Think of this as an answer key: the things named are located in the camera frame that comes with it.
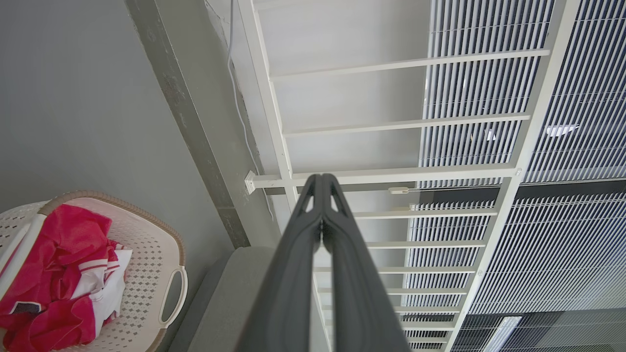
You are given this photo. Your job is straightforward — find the thin white wall cable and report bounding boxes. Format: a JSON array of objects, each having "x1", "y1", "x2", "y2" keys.
[{"x1": 227, "y1": 0, "x2": 274, "y2": 221}]

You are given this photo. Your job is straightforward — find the cream perforated plastic laundry basket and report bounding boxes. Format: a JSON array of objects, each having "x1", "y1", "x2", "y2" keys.
[{"x1": 0, "y1": 191, "x2": 189, "y2": 352}]

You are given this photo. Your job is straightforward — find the grey concrete pillar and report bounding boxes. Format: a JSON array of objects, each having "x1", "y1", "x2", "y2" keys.
[{"x1": 124, "y1": 0, "x2": 251, "y2": 249}]

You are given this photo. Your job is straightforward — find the white metal rack frame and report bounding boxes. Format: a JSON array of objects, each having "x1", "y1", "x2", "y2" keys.
[{"x1": 237, "y1": 0, "x2": 582, "y2": 352}]

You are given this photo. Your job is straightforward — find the red and white garment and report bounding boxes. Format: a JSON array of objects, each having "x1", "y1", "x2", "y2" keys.
[{"x1": 0, "y1": 204, "x2": 133, "y2": 352}]

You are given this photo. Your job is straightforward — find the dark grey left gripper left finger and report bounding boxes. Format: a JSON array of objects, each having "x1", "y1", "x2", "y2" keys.
[{"x1": 235, "y1": 174, "x2": 324, "y2": 352}]

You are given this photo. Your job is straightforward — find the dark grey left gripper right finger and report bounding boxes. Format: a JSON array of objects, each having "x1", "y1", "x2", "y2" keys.
[{"x1": 322, "y1": 174, "x2": 410, "y2": 352}]

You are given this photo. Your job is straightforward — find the white slatted window blinds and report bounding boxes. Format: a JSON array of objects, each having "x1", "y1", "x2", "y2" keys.
[{"x1": 401, "y1": 0, "x2": 626, "y2": 352}]

